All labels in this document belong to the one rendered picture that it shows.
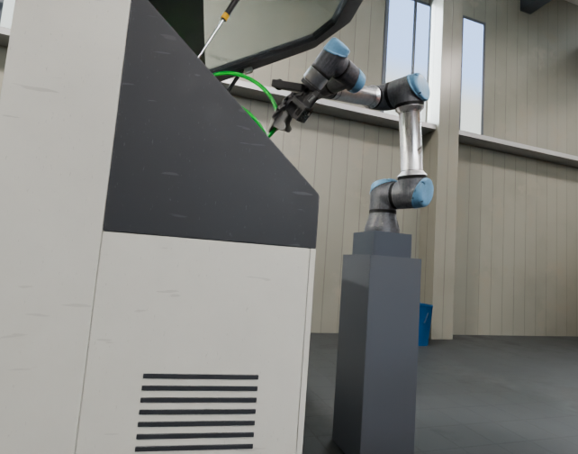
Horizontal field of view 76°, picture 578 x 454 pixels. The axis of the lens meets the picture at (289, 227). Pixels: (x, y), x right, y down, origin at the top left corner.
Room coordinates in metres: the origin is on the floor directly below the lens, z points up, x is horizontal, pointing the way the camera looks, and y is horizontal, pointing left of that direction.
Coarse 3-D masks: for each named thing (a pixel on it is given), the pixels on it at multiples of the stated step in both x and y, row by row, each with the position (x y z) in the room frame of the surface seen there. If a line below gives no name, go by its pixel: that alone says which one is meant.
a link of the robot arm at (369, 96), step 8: (368, 88) 1.42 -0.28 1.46; (376, 88) 1.46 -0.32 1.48; (328, 96) 1.30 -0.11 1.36; (336, 96) 1.32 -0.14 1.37; (344, 96) 1.34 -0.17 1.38; (352, 96) 1.36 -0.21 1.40; (360, 96) 1.39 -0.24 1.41; (368, 96) 1.42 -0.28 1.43; (376, 96) 1.46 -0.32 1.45; (384, 96) 1.47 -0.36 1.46; (368, 104) 1.47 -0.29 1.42; (376, 104) 1.48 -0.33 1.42; (384, 104) 1.49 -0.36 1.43
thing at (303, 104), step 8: (304, 80) 1.14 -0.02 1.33; (304, 88) 1.16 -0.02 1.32; (312, 88) 1.14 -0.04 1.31; (288, 96) 1.17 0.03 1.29; (296, 96) 1.18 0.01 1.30; (304, 96) 1.17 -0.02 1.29; (312, 96) 1.15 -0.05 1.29; (320, 96) 1.17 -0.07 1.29; (288, 104) 1.18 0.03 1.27; (296, 104) 1.16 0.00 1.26; (304, 104) 1.17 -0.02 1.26; (312, 104) 1.18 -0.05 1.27; (288, 112) 1.19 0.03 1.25; (296, 112) 1.18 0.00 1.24; (304, 112) 1.18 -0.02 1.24; (312, 112) 1.22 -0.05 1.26; (296, 120) 1.19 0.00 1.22; (304, 120) 1.22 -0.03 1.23
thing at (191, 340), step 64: (128, 256) 0.97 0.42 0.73; (192, 256) 1.01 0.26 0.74; (256, 256) 1.04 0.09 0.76; (128, 320) 0.98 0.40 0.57; (192, 320) 1.01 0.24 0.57; (256, 320) 1.04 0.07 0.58; (128, 384) 0.98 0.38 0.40; (192, 384) 1.01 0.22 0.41; (256, 384) 1.05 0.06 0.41; (128, 448) 0.98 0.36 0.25; (192, 448) 1.01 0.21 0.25; (256, 448) 1.05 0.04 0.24
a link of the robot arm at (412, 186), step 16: (400, 80) 1.42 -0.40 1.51; (416, 80) 1.36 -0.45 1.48; (400, 96) 1.42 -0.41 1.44; (416, 96) 1.39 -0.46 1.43; (400, 112) 1.44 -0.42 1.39; (416, 112) 1.42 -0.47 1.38; (400, 128) 1.46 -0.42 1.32; (416, 128) 1.42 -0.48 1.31; (400, 144) 1.47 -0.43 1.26; (416, 144) 1.43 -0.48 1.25; (416, 160) 1.43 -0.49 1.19; (400, 176) 1.46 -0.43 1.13; (416, 176) 1.43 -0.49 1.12; (400, 192) 1.47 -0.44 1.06; (416, 192) 1.42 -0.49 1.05; (432, 192) 1.47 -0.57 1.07; (400, 208) 1.52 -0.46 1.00; (416, 208) 1.49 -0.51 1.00
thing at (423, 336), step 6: (420, 306) 3.82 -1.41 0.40; (426, 306) 3.82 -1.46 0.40; (432, 306) 3.89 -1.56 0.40; (420, 312) 3.82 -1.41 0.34; (426, 312) 3.83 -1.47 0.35; (420, 318) 3.83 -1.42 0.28; (426, 318) 3.82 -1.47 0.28; (420, 324) 3.83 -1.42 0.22; (426, 324) 3.85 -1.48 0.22; (420, 330) 3.84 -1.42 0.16; (426, 330) 3.85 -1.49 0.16; (420, 336) 3.84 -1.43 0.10; (426, 336) 3.86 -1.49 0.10; (420, 342) 3.85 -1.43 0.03; (426, 342) 3.87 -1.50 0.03
